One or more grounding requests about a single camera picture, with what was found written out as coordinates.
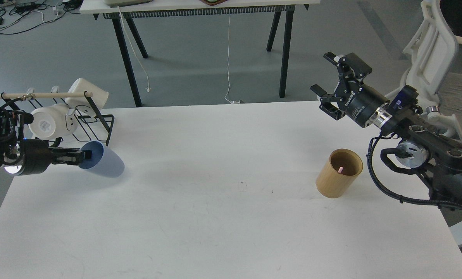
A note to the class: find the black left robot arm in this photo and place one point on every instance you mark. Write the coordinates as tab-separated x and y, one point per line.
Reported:
12	123

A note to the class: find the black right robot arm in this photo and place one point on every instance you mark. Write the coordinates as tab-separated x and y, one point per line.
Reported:
436	159

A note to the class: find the blue plastic cup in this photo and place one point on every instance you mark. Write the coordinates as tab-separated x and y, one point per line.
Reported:
103	161

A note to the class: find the black wire cup rack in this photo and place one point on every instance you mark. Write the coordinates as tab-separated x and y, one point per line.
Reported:
86	105

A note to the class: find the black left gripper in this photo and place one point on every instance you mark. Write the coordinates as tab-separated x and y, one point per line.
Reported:
37	156

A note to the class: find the white mug on rack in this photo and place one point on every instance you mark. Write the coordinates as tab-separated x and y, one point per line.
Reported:
53	122

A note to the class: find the white office chair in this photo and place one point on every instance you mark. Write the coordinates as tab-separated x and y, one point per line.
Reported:
432	51

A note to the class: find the wooden cylindrical holder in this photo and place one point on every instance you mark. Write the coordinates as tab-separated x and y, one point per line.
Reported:
332	184

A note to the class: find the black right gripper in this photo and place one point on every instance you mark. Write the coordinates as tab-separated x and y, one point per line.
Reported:
363	100

